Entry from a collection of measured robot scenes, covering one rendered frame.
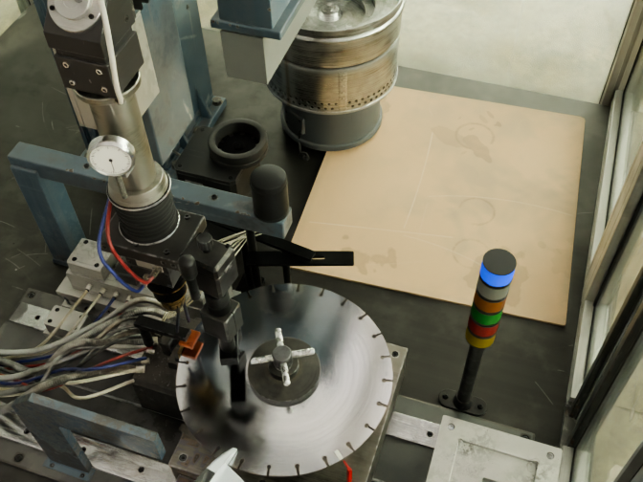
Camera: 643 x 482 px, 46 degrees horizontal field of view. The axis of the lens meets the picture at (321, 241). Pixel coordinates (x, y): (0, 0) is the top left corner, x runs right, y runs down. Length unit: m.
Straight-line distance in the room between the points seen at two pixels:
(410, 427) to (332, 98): 0.68
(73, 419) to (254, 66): 0.57
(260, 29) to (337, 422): 0.57
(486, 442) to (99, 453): 0.64
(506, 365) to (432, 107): 0.71
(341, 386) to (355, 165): 0.69
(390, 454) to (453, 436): 0.17
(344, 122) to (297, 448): 0.81
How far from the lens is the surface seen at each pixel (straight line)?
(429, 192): 1.68
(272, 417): 1.15
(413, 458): 1.34
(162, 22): 1.03
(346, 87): 1.59
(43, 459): 1.42
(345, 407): 1.15
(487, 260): 1.05
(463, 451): 1.19
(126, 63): 0.81
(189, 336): 1.21
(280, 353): 1.14
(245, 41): 1.15
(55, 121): 1.96
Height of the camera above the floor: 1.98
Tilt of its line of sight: 51 degrees down
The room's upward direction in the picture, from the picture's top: 2 degrees counter-clockwise
